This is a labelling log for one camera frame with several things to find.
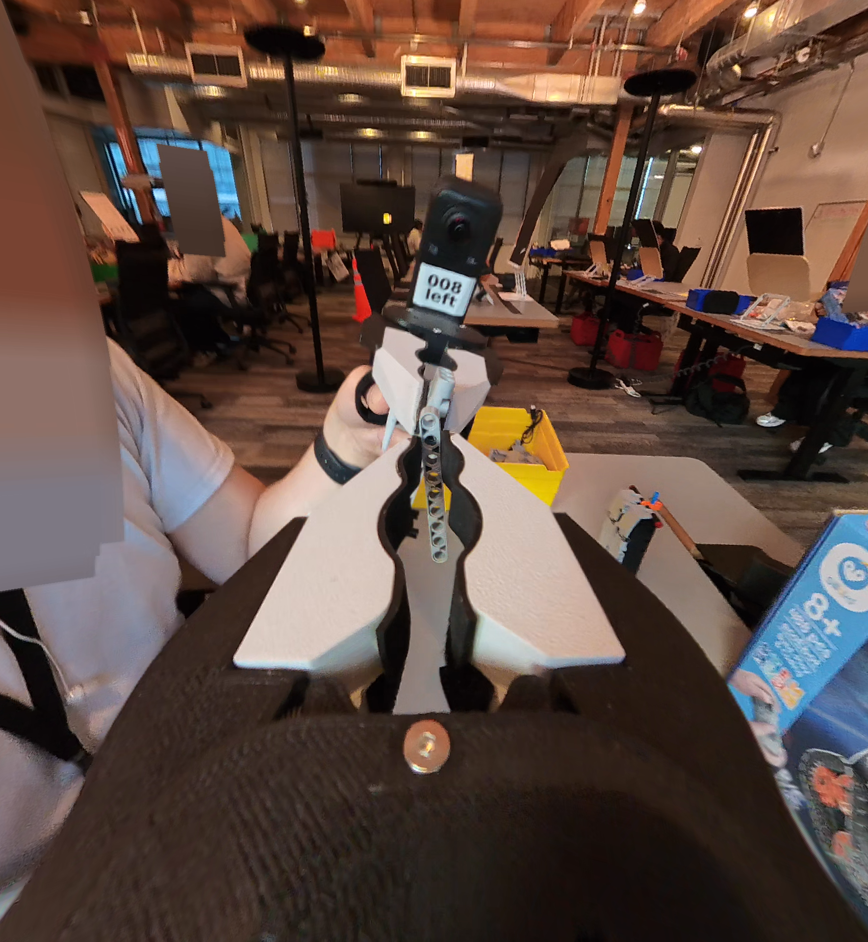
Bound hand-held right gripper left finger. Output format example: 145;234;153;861
233;440;410;672

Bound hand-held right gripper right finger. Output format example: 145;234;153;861
445;434;626;672

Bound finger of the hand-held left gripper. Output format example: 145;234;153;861
371;344;431;437
440;352;495;443

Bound light grey connector piece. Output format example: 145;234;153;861
421;368;456;424

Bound grey perforated building beam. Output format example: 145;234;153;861
418;412;466;565

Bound person's left forearm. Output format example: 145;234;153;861
246;442;376;560

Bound person's left hand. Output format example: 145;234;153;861
324;364;411;472

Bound black screen on stand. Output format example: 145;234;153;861
340;182;416;235

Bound grey background table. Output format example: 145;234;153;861
463;290;560;343

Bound black wristband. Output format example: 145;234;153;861
313;433;363;485

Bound yellow plastic bin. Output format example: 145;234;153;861
412;407;569;509

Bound grey and black toy module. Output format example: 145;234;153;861
600;488;663;575

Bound white ceiling air vent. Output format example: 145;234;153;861
401;55;457;98
186;44;247;88

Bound black floor lamp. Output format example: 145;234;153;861
246;26;347;393
568;70;700;390

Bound brown wooden stick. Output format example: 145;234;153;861
629;484;706;560

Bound black office chair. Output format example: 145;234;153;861
246;232;306;354
114;239;214;409

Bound large red bag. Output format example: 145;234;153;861
607;329;664;371

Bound black backpack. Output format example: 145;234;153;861
684;371;751;426

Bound blue bin with black pouch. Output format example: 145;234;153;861
686;288;762;314

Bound blue toy box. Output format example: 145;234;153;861
727;510;868;942

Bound long wooden work desks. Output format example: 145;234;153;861
562;268;868;479

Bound blue bin with parts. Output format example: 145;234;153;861
811;313;868;354

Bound white earphone cable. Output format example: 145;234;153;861
0;596;104;700

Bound black shoulder strap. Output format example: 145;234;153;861
0;589;89;762

